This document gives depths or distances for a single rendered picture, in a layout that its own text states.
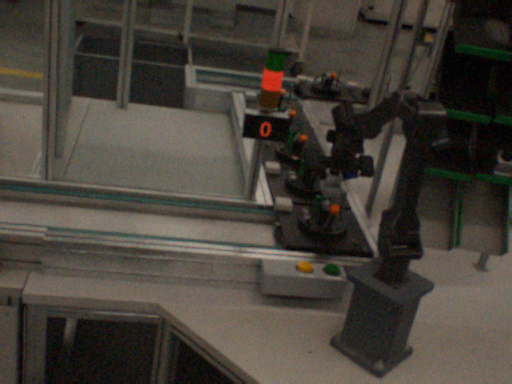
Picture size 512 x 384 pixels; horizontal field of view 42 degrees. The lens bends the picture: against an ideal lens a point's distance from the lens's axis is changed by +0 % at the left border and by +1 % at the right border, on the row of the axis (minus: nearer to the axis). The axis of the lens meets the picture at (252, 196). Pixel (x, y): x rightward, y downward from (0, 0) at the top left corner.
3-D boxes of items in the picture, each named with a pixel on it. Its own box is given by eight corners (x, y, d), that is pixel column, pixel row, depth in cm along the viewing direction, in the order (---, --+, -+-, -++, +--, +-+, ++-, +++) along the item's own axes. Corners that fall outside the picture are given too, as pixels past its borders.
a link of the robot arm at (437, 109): (450, 106, 136) (432, 99, 142) (419, 105, 134) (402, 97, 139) (417, 250, 147) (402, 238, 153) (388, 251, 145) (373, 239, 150)
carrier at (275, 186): (350, 213, 202) (360, 176, 196) (272, 206, 198) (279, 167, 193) (334, 179, 223) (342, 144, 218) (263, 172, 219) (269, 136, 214)
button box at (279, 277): (343, 300, 168) (348, 279, 165) (260, 293, 165) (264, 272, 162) (337, 284, 174) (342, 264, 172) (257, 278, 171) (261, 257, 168)
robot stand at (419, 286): (379, 379, 150) (402, 305, 141) (327, 344, 158) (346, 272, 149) (413, 353, 160) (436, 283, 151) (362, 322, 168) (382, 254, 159)
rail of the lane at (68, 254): (388, 301, 178) (398, 266, 174) (41, 274, 164) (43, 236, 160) (382, 289, 183) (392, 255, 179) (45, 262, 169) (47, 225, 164)
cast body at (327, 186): (339, 199, 180) (345, 175, 177) (323, 197, 179) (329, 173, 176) (333, 185, 187) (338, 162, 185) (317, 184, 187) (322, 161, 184)
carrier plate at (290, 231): (372, 259, 179) (374, 252, 178) (284, 251, 175) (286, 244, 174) (351, 216, 200) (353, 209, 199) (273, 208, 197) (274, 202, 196)
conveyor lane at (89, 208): (364, 286, 183) (373, 255, 179) (46, 261, 170) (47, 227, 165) (342, 234, 208) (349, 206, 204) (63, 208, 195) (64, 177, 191)
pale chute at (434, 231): (449, 252, 182) (455, 247, 178) (401, 243, 182) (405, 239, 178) (456, 157, 191) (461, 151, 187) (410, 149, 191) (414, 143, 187)
